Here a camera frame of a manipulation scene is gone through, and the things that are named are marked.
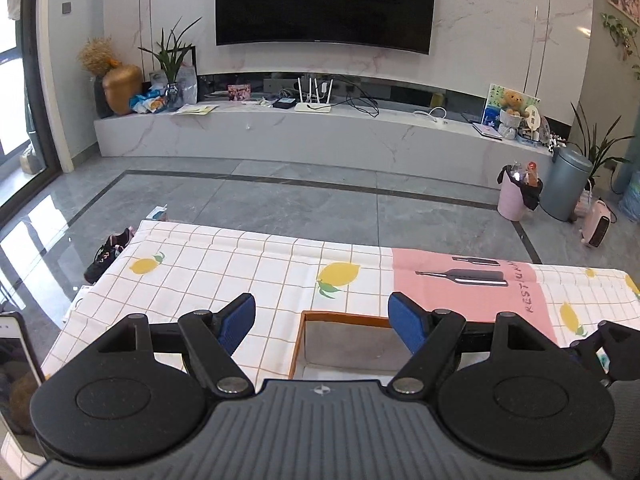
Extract lemon print grid tablecloth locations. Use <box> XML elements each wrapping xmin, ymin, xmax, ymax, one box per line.
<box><xmin>40</xmin><ymin>219</ymin><xmax>640</xmax><ymax>392</ymax></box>

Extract black wall television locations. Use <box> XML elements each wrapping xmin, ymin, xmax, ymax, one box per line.
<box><xmin>215</xmin><ymin>0</ymin><xmax>438</xmax><ymax>55</ymax></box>

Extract white router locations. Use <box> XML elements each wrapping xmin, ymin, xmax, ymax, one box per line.
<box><xmin>293</xmin><ymin>76</ymin><xmax>334</xmax><ymax>114</ymax></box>

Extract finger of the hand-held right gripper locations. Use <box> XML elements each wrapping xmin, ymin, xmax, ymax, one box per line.
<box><xmin>567</xmin><ymin>320</ymin><xmax>640</xmax><ymax>390</ymax></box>

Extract painted canvas picture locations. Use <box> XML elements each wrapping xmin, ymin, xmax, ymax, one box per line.
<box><xmin>482</xmin><ymin>83</ymin><xmax>542</xmax><ymax>129</ymax></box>

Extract black power cables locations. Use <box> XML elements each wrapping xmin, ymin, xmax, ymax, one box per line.
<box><xmin>344</xmin><ymin>76</ymin><xmax>382</xmax><ymax>119</ymax></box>

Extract pink printed cloth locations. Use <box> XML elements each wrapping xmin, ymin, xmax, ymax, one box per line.
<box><xmin>391</xmin><ymin>247</ymin><xmax>559</xmax><ymax>347</ymax></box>

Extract round white hand fan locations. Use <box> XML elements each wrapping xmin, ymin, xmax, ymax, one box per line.
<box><xmin>520</xmin><ymin>105</ymin><xmax>542</xmax><ymax>134</ymax></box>

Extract teddy bear bouquet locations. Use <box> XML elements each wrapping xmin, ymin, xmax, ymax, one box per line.
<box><xmin>497</xmin><ymin>88</ymin><xmax>527</xmax><ymax>140</ymax></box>

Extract white marble television console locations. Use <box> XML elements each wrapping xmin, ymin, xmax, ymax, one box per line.
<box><xmin>94</xmin><ymin>72</ymin><xmax>567</xmax><ymax>192</ymax></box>

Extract dried flower bunch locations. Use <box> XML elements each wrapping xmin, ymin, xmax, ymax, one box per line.
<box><xmin>79</xmin><ymin>36</ymin><xmax>122</xmax><ymax>79</ymax></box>

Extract grey pedal bin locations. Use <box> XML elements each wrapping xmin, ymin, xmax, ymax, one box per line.
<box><xmin>538</xmin><ymin>147</ymin><xmax>595</xmax><ymax>223</ymax></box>

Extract black sneaker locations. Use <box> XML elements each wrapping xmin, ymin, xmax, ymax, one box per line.
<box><xmin>83</xmin><ymin>227</ymin><xmax>136</xmax><ymax>285</ymax></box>

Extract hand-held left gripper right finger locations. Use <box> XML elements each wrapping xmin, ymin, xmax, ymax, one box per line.
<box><xmin>387</xmin><ymin>291</ymin><xmax>551</xmax><ymax>396</ymax></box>

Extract pink space heater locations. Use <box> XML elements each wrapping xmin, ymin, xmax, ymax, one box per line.
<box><xmin>579</xmin><ymin>198</ymin><xmax>617</xmax><ymax>249</ymax></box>

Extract loose papers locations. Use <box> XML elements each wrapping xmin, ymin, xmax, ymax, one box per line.
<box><xmin>172</xmin><ymin>103</ymin><xmax>220</xmax><ymax>117</ymax></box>

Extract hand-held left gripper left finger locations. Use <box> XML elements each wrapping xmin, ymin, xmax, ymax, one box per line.
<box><xmin>97</xmin><ymin>292</ymin><xmax>257</xmax><ymax>397</ymax></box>

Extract white charger cable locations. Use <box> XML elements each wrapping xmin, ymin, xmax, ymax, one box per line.
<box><xmin>412</xmin><ymin>106</ymin><xmax>449</xmax><ymax>125</ymax></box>

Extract smartphone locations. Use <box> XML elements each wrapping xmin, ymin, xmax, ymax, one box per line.
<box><xmin>0</xmin><ymin>311</ymin><xmax>49</xmax><ymax>467</ymax></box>

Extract pink bin with black bag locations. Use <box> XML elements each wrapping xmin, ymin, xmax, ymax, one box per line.
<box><xmin>496</xmin><ymin>161</ymin><xmax>544</xmax><ymax>222</ymax></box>

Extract white box with orange rim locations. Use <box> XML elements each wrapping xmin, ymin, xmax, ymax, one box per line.
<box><xmin>289</xmin><ymin>311</ymin><xmax>417</xmax><ymax>394</ymax></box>

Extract gold vase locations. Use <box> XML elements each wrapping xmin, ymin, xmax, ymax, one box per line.
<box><xmin>102</xmin><ymin>62</ymin><xmax>144</xmax><ymax>117</ymax></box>

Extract long leaf potted plant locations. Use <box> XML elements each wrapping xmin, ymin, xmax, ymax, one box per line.
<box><xmin>570</xmin><ymin>102</ymin><xmax>634</xmax><ymax>192</ymax></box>

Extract glass sliding door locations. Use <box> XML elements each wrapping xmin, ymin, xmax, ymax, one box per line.
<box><xmin>0</xmin><ymin>0</ymin><xmax>62</xmax><ymax>213</ymax></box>

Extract pile of snack packets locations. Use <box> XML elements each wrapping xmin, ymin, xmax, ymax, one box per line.
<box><xmin>128</xmin><ymin>86</ymin><xmax>169</xmax><ymax>114</ymax></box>

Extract green plant in glass vase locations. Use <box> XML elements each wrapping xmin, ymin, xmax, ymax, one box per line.
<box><xmin>138</xmin><ymin>16</ymin><xmax>202</xmax><ymax>112</ymax></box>

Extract hanging vine plant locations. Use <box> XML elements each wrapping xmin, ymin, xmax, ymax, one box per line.
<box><xmin>600</xmin><ymin>12</ymin><xmax>640</xmax><ymax>81</ymax></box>

